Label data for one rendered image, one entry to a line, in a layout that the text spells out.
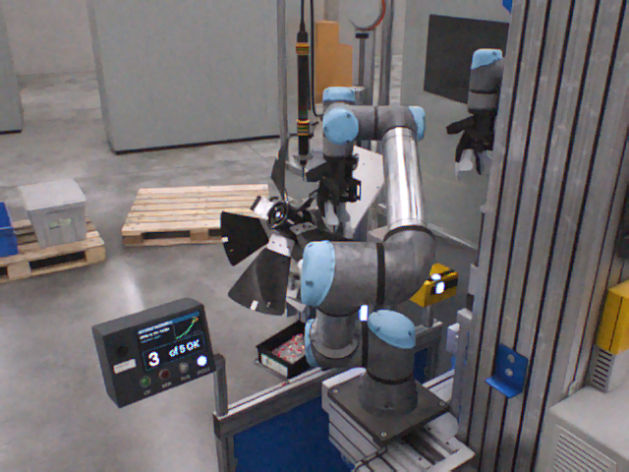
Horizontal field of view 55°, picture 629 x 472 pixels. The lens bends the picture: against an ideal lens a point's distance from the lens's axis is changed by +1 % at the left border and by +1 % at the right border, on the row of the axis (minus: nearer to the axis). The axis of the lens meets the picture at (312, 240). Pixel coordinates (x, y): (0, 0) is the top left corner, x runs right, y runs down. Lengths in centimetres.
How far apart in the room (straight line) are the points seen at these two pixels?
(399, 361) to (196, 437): 176
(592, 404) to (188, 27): 666
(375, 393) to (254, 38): 651
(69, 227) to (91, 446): 212
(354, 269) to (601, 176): 46
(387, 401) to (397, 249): 56
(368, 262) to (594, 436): 56
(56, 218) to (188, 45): 337
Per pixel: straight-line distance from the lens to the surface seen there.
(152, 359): 156
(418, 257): 108
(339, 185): 144
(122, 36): 740
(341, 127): 130
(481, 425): 158
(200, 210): 525
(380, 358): 146
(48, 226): 482
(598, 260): 125
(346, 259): 105
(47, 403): 349
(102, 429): 323
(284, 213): 217
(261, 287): 217
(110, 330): 153
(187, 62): 753
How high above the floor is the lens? 204
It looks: 24 degrees down
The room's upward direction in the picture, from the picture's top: straight up
